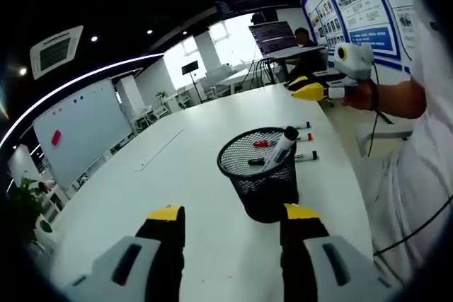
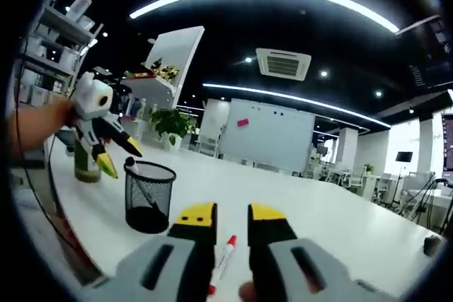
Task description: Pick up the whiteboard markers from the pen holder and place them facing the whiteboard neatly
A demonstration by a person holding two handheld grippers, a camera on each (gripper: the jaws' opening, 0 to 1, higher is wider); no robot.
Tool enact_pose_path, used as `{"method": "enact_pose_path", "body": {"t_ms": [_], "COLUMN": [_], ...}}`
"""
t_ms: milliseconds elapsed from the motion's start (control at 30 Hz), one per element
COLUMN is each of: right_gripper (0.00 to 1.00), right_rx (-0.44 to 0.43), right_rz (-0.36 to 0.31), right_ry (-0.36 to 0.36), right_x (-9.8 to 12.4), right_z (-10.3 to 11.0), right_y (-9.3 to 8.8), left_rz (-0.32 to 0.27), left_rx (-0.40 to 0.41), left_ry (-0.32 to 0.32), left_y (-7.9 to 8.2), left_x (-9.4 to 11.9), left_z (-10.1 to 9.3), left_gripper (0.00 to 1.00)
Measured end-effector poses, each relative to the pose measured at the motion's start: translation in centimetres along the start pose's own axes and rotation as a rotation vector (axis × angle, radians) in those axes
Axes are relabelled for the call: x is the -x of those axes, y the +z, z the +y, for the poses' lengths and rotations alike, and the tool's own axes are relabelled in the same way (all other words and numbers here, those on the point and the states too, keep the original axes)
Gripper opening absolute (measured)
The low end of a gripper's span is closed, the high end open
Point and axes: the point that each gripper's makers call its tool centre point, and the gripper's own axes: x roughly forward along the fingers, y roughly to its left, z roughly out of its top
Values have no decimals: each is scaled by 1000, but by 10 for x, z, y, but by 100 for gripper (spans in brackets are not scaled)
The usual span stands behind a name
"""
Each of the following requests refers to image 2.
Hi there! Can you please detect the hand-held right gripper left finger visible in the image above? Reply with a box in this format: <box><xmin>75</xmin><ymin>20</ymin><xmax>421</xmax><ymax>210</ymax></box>
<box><xmin>84</xmin><ymin>202</ymin><xmax>219</xmax><ymax>302</ymax></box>

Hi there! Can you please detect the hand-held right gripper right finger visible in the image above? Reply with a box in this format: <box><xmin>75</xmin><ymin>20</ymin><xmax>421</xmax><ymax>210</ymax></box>
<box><xmin>246</xmin><ymin>202</ymin><xmax>401</xmax><ymax>302</ymax></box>

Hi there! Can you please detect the black-capped whiteboard marker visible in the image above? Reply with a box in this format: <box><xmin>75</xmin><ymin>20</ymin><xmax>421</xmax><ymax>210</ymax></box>
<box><xmin>125</xmin><ymin>156</ymin><xmax>141</xmax><ymax>175</ymax></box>

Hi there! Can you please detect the black mesh pen holder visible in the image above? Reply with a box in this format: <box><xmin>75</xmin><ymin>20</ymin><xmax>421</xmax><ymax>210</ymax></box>
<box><xmin>123</xmin><ymin>161</ymin><xmax>177</xmax><ymax>235</ymax></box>

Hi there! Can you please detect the large whiteboard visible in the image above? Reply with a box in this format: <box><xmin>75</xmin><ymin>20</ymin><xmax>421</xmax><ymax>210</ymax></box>
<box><xmin>219</xmin><ymin>98</ymin><xmax>316</xmax><ymax>173</ymax></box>

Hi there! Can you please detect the person's left hand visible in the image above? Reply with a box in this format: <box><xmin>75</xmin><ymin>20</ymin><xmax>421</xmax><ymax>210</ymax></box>
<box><xmin>54</xmin><ymin>96</ymin><xmax>78</xmax><ymax>129</ymax></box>

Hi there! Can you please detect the person's right hand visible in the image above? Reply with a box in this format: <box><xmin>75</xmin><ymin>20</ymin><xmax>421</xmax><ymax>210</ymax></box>
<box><xmin>239</xmin><ymin>280</ymin><xmax>256</xmax><ymax>302</ymax></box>

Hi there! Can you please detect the green drink bottle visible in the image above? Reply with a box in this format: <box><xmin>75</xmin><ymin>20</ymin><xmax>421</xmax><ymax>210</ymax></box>
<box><xmin>73</xmin><ymin>137</ymin><xmax>103</xmax><ymax>183</ymax></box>

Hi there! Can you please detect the row of drink bottles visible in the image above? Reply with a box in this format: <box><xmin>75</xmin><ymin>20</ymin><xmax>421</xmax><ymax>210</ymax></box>
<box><xmin>120</xmin><ymin>96</ymin><xmax>160</xmax><ymax>119</ymax></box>

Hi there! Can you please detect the potted green plant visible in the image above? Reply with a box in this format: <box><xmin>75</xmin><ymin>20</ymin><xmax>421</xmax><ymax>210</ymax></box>
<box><xmin>149</xmin><ymin>108</ymin><xmax>197</xmax><ymax>150</ymax></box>

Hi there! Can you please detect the grey metal shelf rack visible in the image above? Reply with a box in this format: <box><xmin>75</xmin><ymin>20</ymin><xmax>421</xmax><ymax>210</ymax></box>
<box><xmin>19</xmin><ymin>0</ymin><xmax>104</xmax><ymax>105</ymax></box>

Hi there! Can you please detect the pile of snack packets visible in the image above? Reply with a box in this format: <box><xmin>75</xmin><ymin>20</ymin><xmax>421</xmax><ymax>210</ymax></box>
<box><xmin>141</xmin><ymin>57</ymin><xmax>180</xmax><ymax>80</ymax></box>

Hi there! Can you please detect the white storage box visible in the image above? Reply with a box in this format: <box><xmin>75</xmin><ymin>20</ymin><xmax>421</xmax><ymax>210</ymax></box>
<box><xmin>67</xmin><ymin>0</ymin><xmax>92</xmax><ymax>22</ymax></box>

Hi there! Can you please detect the white display stand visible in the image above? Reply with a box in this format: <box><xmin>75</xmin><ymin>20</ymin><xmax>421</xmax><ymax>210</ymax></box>
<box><xmin>122</xmin><ymin>25</ymin><xmax>206</xmax><ymax>119</ymax></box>

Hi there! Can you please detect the person's white shirt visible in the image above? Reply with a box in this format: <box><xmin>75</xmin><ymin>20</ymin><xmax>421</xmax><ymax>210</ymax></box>
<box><xmin>10</xmin><ymin>188</ymin><xmax>86</xmax><ymax>292</ymax></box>

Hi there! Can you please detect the group of office desks and chairs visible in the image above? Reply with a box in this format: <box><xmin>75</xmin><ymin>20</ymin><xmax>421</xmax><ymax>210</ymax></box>
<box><xmin>311</xmin><ymin>153</ymin><xmax>453</xmax><ymax>232</ymax></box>

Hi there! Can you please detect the small dark box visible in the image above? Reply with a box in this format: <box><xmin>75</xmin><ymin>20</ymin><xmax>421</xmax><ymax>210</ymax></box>
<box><xmin>423</xmin><ymin>235</ymin><xmax>440</xmax><ymax>256</ymax></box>

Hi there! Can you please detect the ceiling air conditioner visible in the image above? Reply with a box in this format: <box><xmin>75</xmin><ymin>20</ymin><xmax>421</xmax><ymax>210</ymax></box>
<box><xmin>255</xmin><ymin>47</ymin><xmax>312</xmax><ymax>81</ymax></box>

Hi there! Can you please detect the thin black cable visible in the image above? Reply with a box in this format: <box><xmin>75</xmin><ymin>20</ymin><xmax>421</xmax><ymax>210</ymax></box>
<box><xmin>13</xmin><ymin>61</ymin><xmax>75</xmax><ymax>250</ymax></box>

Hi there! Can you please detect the wall screen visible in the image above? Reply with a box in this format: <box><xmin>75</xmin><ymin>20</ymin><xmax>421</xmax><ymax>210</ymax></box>
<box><xmin>441</xmin><ymin>112</ymin><xmax>453</xmax><ymax>170</ymax></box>

